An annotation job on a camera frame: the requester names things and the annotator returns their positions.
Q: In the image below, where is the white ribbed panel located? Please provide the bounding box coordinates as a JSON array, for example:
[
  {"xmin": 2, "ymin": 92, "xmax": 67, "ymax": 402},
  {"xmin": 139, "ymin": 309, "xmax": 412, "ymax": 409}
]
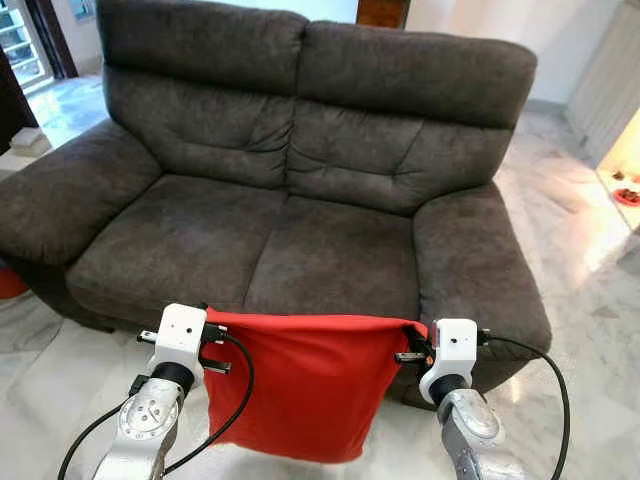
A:
[{"xmin": 565, "ymin": 0, "xmax": 640, "ymax": 166}]

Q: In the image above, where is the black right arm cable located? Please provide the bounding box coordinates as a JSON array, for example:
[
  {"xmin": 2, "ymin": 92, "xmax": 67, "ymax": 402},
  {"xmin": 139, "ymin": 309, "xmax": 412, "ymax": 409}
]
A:
[{"xmin": 478, "ymin": 335, "xmax": 571, "ymax": 480}]

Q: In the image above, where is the red pillow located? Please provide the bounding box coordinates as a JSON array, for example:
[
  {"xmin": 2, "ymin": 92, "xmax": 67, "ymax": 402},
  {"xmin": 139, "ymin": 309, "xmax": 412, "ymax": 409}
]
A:
[{"xmin": 203, "ymin": 305, "xmax": 429, "ymax": 465}]

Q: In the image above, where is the dark framed glass door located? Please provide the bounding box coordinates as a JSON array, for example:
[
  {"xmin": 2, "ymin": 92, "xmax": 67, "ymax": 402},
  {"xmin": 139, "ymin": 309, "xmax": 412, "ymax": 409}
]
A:
[{"xmin": 0, "ymin": 0, "xmax": 76, "ymax": 96}]

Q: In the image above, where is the white side table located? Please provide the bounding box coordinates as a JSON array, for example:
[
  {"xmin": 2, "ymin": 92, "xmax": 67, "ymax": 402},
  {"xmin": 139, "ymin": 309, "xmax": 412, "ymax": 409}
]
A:
[{"xmin": 0, "ymin": 125, "xmax": 53, "ymax": 183}]

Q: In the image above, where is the brown wooden panel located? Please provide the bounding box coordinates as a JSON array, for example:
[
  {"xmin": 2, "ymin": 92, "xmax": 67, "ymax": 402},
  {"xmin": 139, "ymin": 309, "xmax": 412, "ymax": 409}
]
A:
[{"xmin": 357, "ymin": 0, "xmax": 411, "ymax": 29}]

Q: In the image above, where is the dark grey two-seat sofa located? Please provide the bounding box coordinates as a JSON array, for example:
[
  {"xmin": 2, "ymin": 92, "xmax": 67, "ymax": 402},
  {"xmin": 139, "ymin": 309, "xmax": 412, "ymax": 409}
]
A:
[{"xmin": 0, "ymin": 0, "xmax": 553, "ymax": 411}]

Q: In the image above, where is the red bowl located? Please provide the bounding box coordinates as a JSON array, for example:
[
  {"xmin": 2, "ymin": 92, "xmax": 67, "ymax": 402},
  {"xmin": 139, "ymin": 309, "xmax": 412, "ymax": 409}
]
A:
[{"xmin": 612, "ymin": 185, "xmax": 640, "ymax": 208}]

